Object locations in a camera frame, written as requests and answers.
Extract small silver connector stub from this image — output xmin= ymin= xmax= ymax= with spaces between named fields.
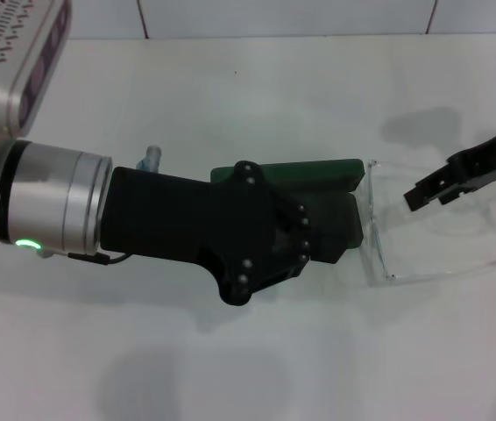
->
xmin=136 ymin=146 xmax=164 ymax=175

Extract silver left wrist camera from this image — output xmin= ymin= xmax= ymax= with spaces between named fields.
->
xmin=0 ymin=0 xmax=73 ymax=144

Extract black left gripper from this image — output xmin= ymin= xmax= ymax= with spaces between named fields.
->
xmin=97 ymin=160 xmax=314 ymax=307

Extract clear plastic glasses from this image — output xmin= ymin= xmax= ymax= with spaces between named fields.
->
xmin=359 ymin=158 xmax=496 ymax=289

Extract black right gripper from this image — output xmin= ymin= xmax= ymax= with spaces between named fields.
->
xmin=403 ymin=116 xmax=496 ymax=213

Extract dark green glasses case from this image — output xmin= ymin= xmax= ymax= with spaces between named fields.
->
xmin=209 ymin=157 xmax=366 ymax=264

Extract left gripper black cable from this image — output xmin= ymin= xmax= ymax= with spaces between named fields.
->
xmin=39 ymin=248 xmax=131 ymax=268

